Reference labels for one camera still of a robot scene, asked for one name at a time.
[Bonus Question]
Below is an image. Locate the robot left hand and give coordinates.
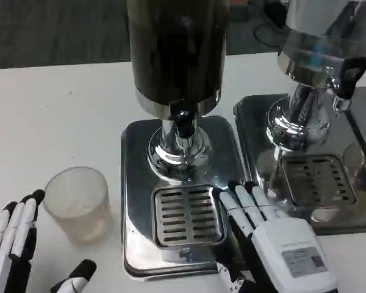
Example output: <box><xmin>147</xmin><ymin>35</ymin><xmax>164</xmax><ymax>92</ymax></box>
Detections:
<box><xmin>0</xmin><ymin>189</ymin><xmax>98</xmax><ymax>293</ymax></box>

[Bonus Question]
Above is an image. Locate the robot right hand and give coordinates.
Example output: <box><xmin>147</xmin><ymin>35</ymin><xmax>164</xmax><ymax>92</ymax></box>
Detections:
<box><xmin>212</xmin><ymin>179</ymin><xmax>338</xmax><ymax>293</ymax></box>

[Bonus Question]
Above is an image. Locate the steel drip grid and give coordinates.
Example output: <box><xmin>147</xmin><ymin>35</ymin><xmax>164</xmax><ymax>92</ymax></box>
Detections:
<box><xmin>279</xmin><ymin>154</ymin><xmax>358</xmax><ymax>206</ymax></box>
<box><xmin>151</xmin><ymin>184</ymin><xmax>227</xmax><ymax>248</ymax></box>

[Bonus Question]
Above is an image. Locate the clear ribbed glass cup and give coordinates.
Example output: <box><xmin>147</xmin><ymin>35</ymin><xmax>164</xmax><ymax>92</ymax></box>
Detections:
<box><xmin>43</xmin><ymin>166</ymin><xmax>113</xmax><ymax>245</ymax></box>

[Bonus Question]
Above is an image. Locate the steel base tray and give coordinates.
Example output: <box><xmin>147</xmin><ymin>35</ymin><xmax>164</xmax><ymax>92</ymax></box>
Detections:
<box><xmin>232</xmin><ymin>86</ymin><xmax>366</xmax><ymax>236</ymax></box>
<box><xmin>120</xmin><ymin>114</ymin><xmax>248</xmax><ymax>278</ymax></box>

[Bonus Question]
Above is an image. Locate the black dispenser tap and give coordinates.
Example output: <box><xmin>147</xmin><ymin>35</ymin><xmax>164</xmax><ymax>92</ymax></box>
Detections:
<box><xmin>170</xmin><ymin>102</ymin><xmax>199</xmax><ymax>139</ymax></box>

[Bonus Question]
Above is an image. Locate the drink dispenser with steel tank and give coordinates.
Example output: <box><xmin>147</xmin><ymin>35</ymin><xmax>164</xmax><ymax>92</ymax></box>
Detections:
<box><xmin>265</xmin><ymin>0</ymin><xmax>366</xmax><ymax>159</ymax></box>

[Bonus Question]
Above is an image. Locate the drink dispenser with dark tank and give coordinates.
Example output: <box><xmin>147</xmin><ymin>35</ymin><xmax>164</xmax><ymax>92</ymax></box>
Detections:
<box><xmin>126</xmin><ymin>0</ymin><xmax>231</xmax><ymax>184</ymax></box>

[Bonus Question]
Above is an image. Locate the black tap handle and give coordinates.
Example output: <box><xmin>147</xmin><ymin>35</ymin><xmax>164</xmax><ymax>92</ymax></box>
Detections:
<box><xmin>335</xmin><ymin>56</ymin><xmax>366</xmax><ymax>100</ymax></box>

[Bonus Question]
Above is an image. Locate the black cable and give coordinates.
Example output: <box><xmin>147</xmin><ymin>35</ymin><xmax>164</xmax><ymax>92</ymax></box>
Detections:
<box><xmin>252</xmin><ymin>16</ymin><xmax>291</xmax><ymax>47</ymax></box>

